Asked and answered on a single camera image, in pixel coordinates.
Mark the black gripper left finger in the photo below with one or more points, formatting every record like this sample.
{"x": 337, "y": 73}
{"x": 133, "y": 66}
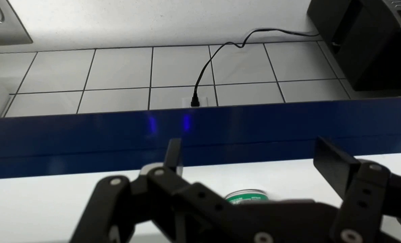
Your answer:
{"x": 114, "y": 207}

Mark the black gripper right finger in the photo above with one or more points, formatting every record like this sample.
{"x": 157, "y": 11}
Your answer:
{"x": 367, "y": 197}

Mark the green soda can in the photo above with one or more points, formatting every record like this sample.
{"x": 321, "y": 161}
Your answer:
{"x": 249, "y": 196}

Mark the blue upper cabinet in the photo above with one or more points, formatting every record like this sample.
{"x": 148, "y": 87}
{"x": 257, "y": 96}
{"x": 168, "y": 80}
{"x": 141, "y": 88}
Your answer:
{"x": 74, "y": 143}

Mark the steel black coffee maker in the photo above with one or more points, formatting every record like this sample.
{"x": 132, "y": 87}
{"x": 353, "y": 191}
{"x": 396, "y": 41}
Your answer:
{"x": 371, "y": 41}

